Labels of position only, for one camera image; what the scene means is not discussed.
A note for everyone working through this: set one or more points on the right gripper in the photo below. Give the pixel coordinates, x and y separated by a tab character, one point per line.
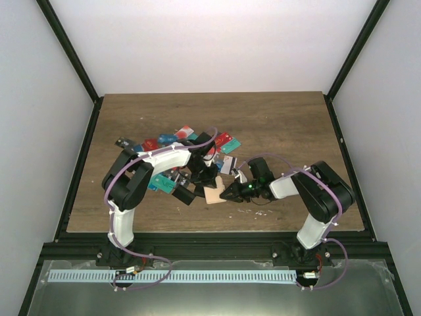
237	196

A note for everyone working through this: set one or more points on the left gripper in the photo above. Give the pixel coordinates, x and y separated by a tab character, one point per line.
208	181

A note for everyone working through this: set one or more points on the beige leather card holder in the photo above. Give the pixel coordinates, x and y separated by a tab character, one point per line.
212	195

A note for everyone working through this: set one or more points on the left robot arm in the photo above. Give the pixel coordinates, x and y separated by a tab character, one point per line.
128	179

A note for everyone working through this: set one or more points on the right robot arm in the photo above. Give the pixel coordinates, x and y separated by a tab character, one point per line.
325	194

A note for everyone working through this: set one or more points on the white magnetic stripe card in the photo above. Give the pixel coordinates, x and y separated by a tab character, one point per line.
228	164

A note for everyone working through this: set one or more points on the black loose card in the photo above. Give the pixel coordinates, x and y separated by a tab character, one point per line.
184	195

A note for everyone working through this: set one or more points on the red VIP card right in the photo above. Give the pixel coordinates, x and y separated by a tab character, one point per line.
222	139

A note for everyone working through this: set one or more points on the red vip card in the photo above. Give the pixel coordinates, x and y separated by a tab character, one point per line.
150	144
222	139

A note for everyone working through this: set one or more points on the teal VIP card right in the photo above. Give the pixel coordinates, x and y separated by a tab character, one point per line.
230	146

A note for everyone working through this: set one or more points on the teal vip card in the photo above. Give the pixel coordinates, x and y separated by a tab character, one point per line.
160	182
230	146

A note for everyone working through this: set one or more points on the white red circle card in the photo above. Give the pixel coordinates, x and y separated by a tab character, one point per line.
184	132

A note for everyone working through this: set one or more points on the blue VIP card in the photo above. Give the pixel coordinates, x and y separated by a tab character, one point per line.
167	138

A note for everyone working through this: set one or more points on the black VIP card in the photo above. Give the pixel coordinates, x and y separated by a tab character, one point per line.
125	143

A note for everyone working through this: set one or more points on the black front frame rail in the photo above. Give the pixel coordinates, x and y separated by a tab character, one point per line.
200	245

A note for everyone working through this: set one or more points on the light blue cable tray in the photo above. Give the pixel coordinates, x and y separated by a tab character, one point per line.
177	276

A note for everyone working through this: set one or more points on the black right frame post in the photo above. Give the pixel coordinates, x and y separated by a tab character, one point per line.
357	47

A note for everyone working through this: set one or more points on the black frame post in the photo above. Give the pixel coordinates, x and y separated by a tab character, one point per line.
357	47
67	46

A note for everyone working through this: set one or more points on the black left frame post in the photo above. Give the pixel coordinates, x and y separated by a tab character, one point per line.
67	46

